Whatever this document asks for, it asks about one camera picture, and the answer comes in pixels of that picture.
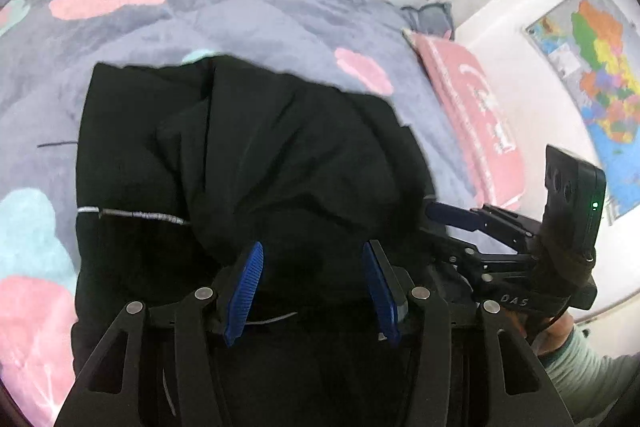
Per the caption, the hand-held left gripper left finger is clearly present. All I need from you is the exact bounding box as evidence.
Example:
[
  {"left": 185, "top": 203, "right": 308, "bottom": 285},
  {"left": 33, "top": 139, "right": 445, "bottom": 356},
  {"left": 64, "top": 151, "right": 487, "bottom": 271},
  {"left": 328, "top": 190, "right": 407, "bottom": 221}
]
[{"left": 52, "top": 241, "right": 265, "bottom": 427}]

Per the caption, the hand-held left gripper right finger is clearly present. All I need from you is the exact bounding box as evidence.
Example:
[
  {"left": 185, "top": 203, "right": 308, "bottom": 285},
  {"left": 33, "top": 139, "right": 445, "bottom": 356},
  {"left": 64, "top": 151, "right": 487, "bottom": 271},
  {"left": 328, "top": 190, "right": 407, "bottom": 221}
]
[{"left": 361, "top": 239, "right": 576, "bottom": 427}]

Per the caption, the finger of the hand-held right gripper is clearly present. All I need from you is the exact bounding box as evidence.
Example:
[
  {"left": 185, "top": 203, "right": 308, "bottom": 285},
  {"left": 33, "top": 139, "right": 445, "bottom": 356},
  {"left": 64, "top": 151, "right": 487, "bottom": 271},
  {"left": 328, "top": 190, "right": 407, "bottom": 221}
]
[
  {"left": 420, "top": 227, "right": 538, "bottom": 280},
  {"left": 425, "top": 201, "right": 538, "bottom": 240}
]

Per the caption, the black hooded jacket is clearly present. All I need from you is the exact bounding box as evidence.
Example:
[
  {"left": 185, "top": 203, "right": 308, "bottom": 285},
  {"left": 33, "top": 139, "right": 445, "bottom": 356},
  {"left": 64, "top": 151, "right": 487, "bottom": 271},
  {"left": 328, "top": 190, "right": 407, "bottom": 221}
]
[{"left": 70, "top": 54, "right": 481, "bottom": 427}]

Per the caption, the person's right forearm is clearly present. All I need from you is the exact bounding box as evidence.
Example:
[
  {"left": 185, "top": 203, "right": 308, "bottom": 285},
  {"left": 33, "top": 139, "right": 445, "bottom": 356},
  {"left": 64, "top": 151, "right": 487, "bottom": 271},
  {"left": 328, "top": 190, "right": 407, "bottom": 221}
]
[{"left": 542, "top": 326, "right": 640, "bottom": 427}]

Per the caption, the person's right hand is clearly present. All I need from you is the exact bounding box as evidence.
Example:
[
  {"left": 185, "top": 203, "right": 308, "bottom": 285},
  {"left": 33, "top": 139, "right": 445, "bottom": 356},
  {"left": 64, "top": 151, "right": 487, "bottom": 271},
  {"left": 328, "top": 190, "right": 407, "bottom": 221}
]
[{"left": 531, "top": 313, "right": 577, "bottom": 358}]

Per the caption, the pink printed pillow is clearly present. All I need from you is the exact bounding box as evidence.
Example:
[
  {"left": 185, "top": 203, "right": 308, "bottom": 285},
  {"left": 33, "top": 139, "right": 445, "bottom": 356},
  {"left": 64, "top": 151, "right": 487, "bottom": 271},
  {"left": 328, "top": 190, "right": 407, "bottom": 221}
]
[{"left": 404, "top": 29, "right": 527, "bottom": 210}]

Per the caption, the grey pillow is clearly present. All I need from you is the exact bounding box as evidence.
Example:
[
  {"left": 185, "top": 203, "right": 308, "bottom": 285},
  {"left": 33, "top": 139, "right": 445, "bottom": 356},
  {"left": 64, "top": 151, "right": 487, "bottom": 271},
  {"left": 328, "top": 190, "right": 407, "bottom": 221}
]
[{"left": 400, "top": 1, "right": 456, "bottom": 42}]

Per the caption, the grey pink floral blanket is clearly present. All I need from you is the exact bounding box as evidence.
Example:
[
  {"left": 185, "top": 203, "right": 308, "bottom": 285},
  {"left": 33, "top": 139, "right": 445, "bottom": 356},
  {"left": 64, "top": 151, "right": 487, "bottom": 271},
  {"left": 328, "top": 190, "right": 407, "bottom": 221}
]
[{"left": 0, "top": 0, "right": 481, "bottom": 427}]

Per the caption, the colourful wall map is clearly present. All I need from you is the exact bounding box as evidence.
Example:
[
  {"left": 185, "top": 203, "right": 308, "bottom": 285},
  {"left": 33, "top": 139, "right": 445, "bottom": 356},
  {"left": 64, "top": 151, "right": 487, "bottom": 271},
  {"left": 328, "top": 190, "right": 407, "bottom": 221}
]
[{"left": 524, "top": 0, "right": 640, "bottom": 225}]

